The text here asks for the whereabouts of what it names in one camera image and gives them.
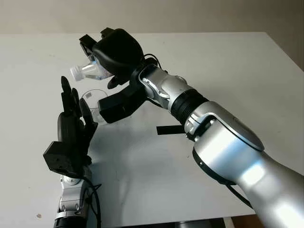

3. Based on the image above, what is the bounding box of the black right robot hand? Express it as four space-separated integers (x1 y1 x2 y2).
78 27 145 90

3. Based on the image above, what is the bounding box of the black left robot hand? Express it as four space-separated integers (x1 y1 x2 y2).
57 76 99 168

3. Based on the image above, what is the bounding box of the clear plastic water bottle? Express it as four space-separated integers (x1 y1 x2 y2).
69 57 115 82

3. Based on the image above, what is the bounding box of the clear glass cup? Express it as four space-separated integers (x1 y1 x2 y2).
81 88 108 126

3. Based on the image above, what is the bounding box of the black tape rectangle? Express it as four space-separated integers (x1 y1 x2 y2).
156 125 185 136

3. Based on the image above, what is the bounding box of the gray robot torso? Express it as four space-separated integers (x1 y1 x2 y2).
174 218 226 228

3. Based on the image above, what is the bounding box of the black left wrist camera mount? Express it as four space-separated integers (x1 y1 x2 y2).
43 141 83 178

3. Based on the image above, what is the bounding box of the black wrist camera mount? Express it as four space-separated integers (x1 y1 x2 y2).
43 141 83 178
97 68 149 124

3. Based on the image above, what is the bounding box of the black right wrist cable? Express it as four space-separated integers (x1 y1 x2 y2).
143 54 254 210

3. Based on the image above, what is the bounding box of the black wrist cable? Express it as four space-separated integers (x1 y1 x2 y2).
143 54 254 210
77 175 103 228

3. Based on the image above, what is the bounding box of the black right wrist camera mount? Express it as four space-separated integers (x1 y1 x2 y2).
97 68 149 124

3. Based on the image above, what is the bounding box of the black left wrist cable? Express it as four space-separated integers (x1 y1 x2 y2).
77 175 103 228

